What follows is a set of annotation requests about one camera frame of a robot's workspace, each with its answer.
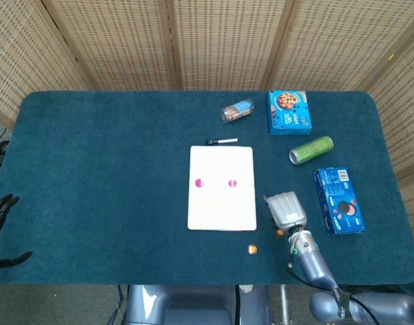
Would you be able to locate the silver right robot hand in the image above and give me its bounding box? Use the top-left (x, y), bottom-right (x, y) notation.
top-left (262, 191), bottom-right (308, 235)

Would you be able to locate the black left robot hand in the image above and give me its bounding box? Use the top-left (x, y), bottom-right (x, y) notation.
top-left (0, 193), bottom-right (34, 272)

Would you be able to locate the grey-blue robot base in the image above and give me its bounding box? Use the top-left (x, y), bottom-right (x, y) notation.
top-left (125, 284), bottom-right (272, 325)

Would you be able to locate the dark blue Oreo box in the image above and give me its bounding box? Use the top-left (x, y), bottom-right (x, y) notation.
top-left (312, 166), bottom-right (367, 236)

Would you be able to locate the green drink can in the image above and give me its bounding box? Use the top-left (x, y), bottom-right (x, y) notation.
top-left (288, 135), bottom-right (335, 166)

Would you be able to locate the white magnetic whiteboard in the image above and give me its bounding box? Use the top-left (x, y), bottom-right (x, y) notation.
top-left (187, 145), bottom-right (257, 232)

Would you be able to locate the metal table leg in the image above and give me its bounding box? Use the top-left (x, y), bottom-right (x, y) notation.
top-left (279, 284), bottom-right (291, 325)

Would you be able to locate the white marker with black cap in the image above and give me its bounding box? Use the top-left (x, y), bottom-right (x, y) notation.
top-left (205, 137), bottom-right (239, 145)

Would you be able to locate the light blue cookie box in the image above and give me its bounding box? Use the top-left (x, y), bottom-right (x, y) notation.
top-left (268, 90), bottom-right (312, 137)

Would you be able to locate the dark teal table mat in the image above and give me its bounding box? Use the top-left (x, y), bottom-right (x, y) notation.
top-left (0, 90), bottom-right (414, 286)

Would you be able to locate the clear plastic snack jar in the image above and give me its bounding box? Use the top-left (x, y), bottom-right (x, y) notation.
top-left (221, 98), bottom-right (255, 124)

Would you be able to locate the woven bamboo folding screen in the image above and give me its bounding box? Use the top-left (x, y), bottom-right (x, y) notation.
top-left (0, 0), bottom-right (414, 261)

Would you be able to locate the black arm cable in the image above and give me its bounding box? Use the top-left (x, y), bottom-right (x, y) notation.
top-left (287, 248), bottom-right (375, 325)

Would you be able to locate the black cable clutter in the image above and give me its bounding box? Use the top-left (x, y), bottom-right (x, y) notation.
top-left (0, 116), bottom-right (13, 190)

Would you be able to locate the thin blue cable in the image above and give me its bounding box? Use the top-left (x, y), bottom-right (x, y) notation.
top-left (108, 284), bottom-right (128, 325)

